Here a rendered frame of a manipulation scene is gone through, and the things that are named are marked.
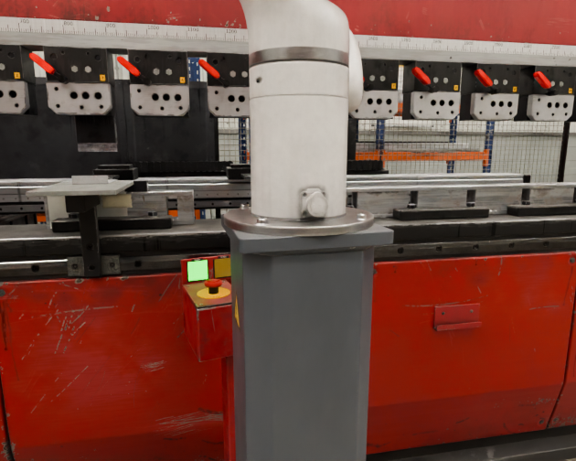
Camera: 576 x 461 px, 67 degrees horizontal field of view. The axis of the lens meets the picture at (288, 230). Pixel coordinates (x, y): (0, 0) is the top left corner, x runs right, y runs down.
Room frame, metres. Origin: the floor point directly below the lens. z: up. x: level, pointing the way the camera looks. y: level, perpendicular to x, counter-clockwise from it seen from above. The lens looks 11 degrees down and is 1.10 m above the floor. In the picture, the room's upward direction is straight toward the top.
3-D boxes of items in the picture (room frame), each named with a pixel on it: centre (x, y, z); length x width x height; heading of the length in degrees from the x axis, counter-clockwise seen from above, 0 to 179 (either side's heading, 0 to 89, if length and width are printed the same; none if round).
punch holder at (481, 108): (1.43, -0.63, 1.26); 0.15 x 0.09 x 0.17; 101
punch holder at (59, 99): (1.20, 0.54, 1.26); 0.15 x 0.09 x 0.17; 101
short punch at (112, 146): (1.20, 0.52, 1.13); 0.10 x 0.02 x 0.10; 101
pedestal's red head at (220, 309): (0.93, 0.12, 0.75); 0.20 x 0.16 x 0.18; 114
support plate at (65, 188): (1.06, 0.49, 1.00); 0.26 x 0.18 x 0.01; 11
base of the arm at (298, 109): (0.55, -0.01, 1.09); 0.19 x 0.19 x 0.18
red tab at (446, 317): (1.24, -0.52, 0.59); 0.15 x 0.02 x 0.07; 101
